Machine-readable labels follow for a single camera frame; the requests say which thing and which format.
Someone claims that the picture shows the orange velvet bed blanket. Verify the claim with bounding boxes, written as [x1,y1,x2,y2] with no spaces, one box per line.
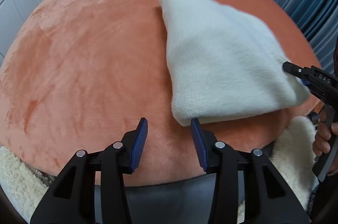
[1,0,318,186]

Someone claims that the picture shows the cream knit cardigan red buttons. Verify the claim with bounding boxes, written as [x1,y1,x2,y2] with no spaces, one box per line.
[158,0,309,126]

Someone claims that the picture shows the person's right hand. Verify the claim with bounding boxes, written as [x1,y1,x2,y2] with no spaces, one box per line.
[313,108,338,177]

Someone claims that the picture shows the cream fluffy rug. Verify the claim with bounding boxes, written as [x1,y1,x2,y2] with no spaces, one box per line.
[1,116,316,222]

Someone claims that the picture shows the grey leather bed frame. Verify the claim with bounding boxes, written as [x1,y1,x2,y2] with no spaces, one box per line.
[93,170,240,224]

